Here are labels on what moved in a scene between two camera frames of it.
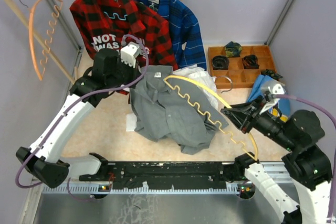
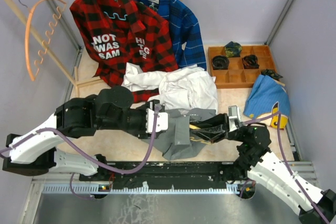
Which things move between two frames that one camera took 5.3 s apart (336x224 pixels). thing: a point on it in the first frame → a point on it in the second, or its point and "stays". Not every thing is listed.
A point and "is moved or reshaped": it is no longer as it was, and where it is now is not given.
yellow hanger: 255,157 → 192,138
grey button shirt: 163,113 is moved or reshaped
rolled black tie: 220,62 stays
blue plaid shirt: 186,38 stays
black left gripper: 134,72 → 148,105
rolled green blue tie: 233,49 stays
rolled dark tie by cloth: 271,73 stays
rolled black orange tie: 250,62 stays
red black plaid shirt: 108,19 stays
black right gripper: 242,116 → 212,135
